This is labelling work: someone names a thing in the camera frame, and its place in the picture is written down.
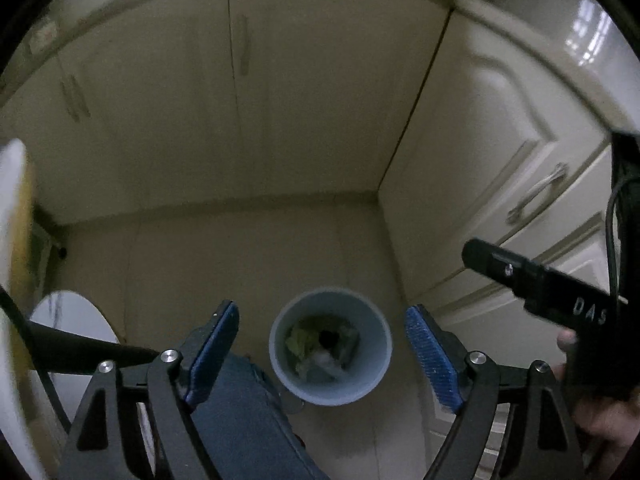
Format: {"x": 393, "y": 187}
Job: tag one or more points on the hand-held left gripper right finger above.
{"x": 430, "y": 360}

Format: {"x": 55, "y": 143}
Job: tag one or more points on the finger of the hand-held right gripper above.
{"x": 500, "y": 267}

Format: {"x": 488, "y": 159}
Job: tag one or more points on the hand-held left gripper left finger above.
{"x": 215, "y": 355}

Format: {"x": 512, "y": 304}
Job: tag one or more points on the grey round trash bin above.
{"x": 350, "y": 385}

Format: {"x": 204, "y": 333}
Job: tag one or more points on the light green plastic bag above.
{"x": 300, "y": 340}

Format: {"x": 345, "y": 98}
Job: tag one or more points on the clear plastic wrapper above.
{"x": 322, "y": 360}

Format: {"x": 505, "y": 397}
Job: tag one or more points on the person's right hand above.
{"x": 610, "y": 430}

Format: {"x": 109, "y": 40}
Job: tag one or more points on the person's blue jeans leg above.
{"x": 250, "y": 420}

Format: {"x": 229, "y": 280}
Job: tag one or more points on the cream moulded-door cabinet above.
{"x": 475, "y": 160}

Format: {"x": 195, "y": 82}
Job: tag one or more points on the white yellow plate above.
{"x": 15, "y": 260}

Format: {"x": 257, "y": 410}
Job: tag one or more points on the cream flat-door cabinet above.
{"x": 300, "y": 110}

